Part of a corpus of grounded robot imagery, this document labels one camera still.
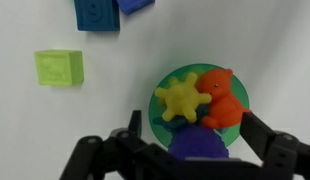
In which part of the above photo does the purple spiky ball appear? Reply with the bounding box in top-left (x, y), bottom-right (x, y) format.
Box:
top-left (168, 125), bottom-right (229, 160)

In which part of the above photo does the dark blue foam cube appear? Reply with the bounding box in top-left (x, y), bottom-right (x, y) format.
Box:
top-left (74, 0), bottom-right (120, 31)

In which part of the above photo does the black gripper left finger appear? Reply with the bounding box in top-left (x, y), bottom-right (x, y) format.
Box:
top-left (59, 110), bottom-right (182, 180)

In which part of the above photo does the yellow spiky star toy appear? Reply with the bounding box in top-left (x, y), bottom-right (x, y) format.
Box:
top-left (154, 72), bottom-right (212, 123)

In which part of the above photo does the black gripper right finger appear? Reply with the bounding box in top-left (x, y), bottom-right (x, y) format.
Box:
top-left (240, 112), bottom-right (310, 180)

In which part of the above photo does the orange rubber bear toy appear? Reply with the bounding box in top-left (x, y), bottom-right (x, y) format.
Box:
top-left (197, 69), bottom-right (250, 129)

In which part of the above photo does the lime green foam cube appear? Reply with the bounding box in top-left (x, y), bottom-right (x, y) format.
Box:
top-left (34, 50), bottom-right (84, 86)

